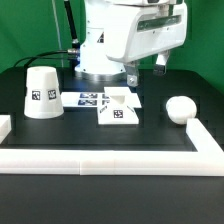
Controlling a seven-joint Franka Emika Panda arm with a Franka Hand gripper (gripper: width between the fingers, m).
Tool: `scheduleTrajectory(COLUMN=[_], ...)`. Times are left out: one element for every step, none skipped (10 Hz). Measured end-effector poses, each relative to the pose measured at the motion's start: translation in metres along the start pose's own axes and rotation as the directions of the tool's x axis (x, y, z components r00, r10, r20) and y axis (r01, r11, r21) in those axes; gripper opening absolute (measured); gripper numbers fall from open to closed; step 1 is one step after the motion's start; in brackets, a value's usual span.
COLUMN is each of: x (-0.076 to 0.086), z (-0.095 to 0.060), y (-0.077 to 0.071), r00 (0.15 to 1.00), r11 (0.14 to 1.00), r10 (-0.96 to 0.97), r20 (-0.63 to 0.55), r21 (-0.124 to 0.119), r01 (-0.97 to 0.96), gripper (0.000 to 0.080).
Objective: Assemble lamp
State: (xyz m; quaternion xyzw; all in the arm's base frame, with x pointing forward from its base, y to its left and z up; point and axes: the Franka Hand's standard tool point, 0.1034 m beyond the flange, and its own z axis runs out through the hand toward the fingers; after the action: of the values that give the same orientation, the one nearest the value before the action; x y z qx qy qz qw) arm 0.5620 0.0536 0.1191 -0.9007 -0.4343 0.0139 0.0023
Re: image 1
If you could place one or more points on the white lamp base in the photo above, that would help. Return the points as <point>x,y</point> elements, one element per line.
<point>120,110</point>

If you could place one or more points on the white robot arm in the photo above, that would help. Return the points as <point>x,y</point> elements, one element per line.
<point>94,64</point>

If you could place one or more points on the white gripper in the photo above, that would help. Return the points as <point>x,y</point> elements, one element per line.
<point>135,32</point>

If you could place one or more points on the white marker sheet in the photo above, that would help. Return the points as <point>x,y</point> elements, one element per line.
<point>94,99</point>

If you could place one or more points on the white lamp shade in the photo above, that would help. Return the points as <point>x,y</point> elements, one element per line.
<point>43,99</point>

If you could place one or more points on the white fence wall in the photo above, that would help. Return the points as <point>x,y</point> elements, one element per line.
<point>206,160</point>

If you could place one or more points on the white lamp bulb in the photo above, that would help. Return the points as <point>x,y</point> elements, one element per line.
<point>180,109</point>

